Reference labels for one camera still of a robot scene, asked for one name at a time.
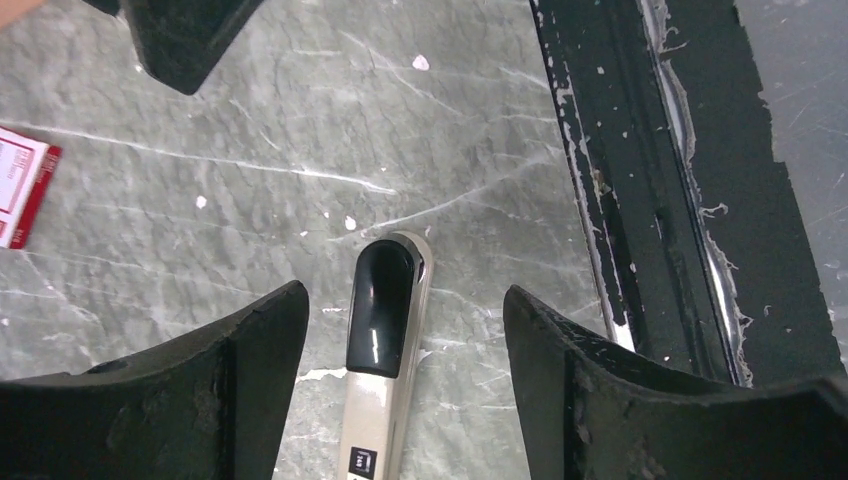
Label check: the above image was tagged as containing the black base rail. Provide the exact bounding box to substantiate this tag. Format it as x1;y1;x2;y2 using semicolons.
531;1;846;388

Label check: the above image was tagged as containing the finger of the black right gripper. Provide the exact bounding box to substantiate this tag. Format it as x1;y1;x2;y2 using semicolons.
88;0;262;95

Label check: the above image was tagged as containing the red white staple box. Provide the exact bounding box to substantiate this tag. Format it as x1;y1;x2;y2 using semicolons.
1;127;63;249

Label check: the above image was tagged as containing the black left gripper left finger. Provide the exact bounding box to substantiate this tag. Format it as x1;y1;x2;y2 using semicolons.
1;281;309;479

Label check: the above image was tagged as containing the beige stapler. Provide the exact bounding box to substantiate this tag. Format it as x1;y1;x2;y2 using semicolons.
336;231;434;479

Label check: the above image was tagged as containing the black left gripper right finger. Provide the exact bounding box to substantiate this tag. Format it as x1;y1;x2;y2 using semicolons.
503;285;847;479

